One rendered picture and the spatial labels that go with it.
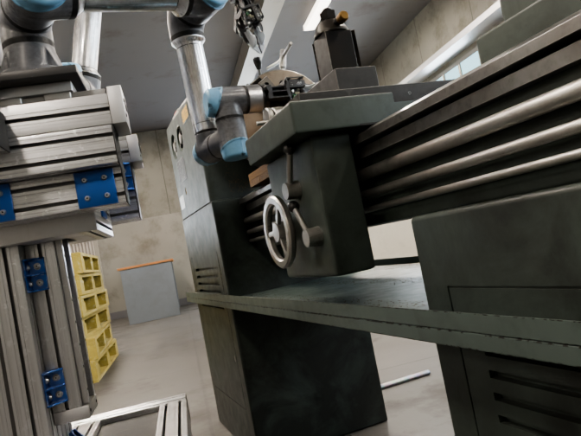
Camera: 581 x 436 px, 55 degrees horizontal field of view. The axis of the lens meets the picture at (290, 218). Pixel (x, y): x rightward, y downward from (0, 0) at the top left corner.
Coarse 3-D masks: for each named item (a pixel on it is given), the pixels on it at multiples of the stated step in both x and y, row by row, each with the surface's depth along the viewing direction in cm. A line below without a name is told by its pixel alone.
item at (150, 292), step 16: (128, 272) 783; (144, 272) 788; (160, 272) 792; (128, 288) 782; (144, 288) 786; (160, 288) 790; (176, 288) 936; (128, 304) 780; (144, 304) 784; (160, 304) 788; (176, 304) 793; (144, 320) 782
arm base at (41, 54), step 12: (24, 36) 128; (36, 36) 130; (12, 48) 128; (24, 48) 128; (36, 48) 129; (48, 48) 132; (12, 60) 127; (24, 60) 127; (36, 60) 128; (48, 60) 131; (0, 72) 129
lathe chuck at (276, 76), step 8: (272, 72) 180; (280, 72) 181; (288, 72) 182; (296, 72) 183; (272, 80) 180; (280, 80) 181; (304, 80) 184; (248, 120) 175; (256, 120) 176; (248, 128) 175; (256, 128) 176; (248, 136) 175
